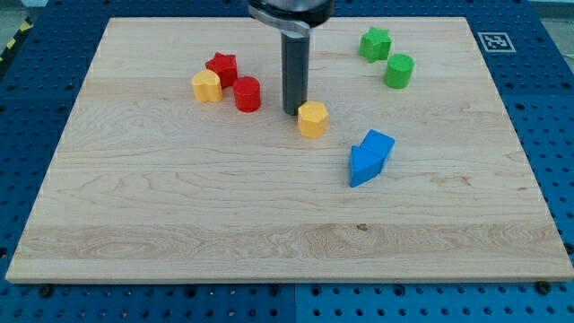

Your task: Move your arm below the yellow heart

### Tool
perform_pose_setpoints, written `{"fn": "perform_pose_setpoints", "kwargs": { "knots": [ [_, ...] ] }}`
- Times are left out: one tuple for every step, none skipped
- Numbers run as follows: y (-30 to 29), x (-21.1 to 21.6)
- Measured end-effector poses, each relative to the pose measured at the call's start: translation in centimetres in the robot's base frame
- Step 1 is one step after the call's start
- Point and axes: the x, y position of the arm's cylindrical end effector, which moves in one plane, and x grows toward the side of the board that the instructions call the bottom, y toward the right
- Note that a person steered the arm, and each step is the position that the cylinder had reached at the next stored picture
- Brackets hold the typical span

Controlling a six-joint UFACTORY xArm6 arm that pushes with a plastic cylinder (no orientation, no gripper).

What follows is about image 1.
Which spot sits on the yellow hexagon block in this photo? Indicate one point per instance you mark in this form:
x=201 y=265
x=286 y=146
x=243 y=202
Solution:
x=313 y=119

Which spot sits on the wooden board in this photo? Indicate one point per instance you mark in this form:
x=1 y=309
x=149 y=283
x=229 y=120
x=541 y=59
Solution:
x=150 y=186

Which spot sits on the yellow heart block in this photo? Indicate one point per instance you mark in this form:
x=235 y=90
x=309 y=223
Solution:
x=207 y=86

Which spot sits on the green star block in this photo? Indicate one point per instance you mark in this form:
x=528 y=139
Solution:
x=375 y=44

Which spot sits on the blue triangle block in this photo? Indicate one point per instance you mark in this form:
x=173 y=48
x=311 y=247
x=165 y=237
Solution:
x=364 y=165

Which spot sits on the red star block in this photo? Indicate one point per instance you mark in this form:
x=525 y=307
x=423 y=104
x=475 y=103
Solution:
x=225 y=66

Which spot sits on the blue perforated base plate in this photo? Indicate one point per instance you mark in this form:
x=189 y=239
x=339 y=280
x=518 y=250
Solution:
x=37 y=94

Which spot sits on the blue cube block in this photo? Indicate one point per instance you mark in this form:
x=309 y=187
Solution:
x=378 y=143

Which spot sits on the green cylinder block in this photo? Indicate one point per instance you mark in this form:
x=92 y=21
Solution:
x=399 y=71

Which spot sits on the red cylinder block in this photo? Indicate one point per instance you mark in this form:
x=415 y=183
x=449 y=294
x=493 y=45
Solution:
x=246 y=90

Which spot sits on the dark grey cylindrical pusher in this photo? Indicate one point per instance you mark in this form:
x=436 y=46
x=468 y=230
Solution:
x=295 y=72

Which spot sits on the white fiducial marker tag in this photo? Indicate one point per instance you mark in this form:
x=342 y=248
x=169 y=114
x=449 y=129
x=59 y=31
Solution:
x=496 y=42

